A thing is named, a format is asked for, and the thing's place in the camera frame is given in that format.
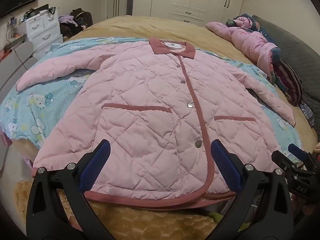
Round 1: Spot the bed with tan sheet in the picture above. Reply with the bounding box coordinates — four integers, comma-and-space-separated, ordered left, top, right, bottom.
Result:
0, 16, 319, 240

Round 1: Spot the pink quilted jacket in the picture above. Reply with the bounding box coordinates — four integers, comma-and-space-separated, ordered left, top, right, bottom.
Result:
16, 37, 297, 209

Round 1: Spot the grey chair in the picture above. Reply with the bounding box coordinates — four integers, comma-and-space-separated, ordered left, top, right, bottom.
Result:
0, 41, 38, 90

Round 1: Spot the dark clothes pile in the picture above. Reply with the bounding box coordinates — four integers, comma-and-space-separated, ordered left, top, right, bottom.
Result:
59, 21, 84, 41

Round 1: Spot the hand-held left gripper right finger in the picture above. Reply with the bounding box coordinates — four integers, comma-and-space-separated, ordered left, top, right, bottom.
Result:
211, 139, 294, 240

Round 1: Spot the white wardrobe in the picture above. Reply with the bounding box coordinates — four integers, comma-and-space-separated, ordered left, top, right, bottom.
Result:
132, 0, 248, 27

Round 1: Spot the striped dark red cloth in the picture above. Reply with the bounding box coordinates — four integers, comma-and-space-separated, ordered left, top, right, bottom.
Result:
271, 60, 303, 106

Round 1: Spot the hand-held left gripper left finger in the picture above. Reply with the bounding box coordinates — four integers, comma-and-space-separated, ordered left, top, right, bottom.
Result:
26, 139, 113, 240

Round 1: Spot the blue cartoon cat blanket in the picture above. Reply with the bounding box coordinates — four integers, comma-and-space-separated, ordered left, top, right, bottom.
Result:
0, 37, 304, 165

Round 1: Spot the purple clothing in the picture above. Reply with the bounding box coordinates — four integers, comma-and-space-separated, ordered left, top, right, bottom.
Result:
58, 14, 75, 27

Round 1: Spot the white drawer cabinet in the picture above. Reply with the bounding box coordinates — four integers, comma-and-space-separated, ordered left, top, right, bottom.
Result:
24, 10, 64, 55

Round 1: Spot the black cable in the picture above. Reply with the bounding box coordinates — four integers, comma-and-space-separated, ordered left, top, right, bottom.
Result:
9, 39, 28, 72

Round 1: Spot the grey quilted headboard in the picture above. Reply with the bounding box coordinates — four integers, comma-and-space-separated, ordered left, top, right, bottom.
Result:
252, 15, 320, 113

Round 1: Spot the blue patterned cloth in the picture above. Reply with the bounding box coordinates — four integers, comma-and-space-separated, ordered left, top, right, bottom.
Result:
299, 102, 317, 128

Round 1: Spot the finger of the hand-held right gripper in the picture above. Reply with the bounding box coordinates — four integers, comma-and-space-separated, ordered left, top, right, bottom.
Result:
271, 150, 302, 180
287, 144, 316, 164

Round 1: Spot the black backpack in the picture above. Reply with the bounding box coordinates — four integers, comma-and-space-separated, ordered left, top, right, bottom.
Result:
69, 8, 94, 30

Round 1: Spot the pink padded coat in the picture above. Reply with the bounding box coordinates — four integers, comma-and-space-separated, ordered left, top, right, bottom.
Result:
206, 16, 278, 79

